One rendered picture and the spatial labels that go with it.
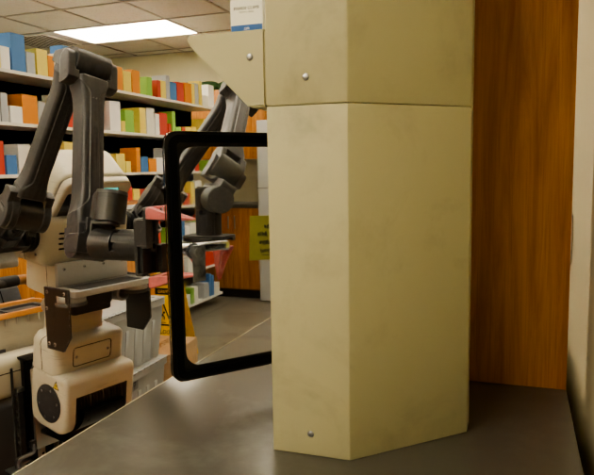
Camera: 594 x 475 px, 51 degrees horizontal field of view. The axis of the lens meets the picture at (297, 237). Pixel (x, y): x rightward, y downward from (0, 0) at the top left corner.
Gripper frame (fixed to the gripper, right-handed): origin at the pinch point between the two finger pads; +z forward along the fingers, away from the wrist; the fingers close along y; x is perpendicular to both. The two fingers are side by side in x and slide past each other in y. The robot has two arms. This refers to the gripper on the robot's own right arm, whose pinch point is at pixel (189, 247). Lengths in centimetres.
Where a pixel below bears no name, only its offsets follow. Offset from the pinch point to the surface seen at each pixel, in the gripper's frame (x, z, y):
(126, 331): 159, -127, -66
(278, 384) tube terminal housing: -17.6, 23.1, -15.9
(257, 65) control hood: -17.6, 20.8, 26.9
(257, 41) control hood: -17.6, 20.9, 29.8
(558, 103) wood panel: 20, 59, 24
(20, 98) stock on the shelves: 204, -226, 56
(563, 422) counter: 4, 61, -25
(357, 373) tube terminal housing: -16.7, 34.0, -13.6
